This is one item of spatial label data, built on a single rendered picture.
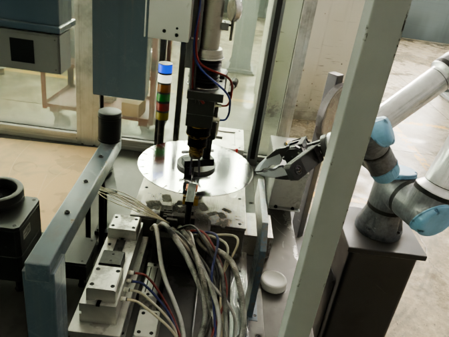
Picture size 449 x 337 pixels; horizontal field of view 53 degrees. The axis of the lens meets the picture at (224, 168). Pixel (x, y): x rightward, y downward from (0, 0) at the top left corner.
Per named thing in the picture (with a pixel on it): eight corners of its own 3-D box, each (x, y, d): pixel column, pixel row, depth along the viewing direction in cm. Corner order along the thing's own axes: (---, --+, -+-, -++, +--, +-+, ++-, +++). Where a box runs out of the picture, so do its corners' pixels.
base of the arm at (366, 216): (392, 218, 158) (401, 194, 153) (407, 245, 144) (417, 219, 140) (350, 212, 157) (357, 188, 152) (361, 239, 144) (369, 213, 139)
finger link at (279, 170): (264, 174, 129) (294, 166, 125) (258, 183, 124) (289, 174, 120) (260, 164, 128) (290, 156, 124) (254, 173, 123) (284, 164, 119)
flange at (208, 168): (223, 169, 130) (224, 161, 129) (192, 178, 123) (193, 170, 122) (199, 153, 137) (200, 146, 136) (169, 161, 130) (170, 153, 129)
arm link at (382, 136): (398, 152, 108) (387, 129, 103) (353, 165, 114) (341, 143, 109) (395, 130, 114) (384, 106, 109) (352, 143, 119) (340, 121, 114)
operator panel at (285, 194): (263, 170, 178) (270, 134, 171) (291, 173, 178) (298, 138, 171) (268, 208, 153) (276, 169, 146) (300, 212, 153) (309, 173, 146)
